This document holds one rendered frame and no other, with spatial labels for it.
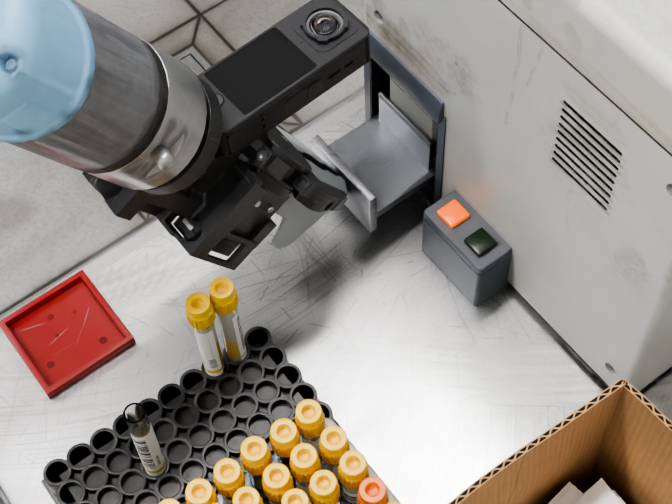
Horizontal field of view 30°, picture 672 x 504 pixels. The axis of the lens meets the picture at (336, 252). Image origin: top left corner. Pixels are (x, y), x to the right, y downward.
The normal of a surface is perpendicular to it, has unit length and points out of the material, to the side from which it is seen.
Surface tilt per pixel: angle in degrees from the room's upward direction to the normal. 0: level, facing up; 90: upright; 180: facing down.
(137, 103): 75
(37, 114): 92
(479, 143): 90
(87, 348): 0
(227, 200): 30
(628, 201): 90
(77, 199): 0
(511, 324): 0
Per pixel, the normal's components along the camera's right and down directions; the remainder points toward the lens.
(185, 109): 0.90, 0.03
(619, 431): -0.77, 0.56
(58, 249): -0.04, -0.51
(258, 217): 0.60, 0.68
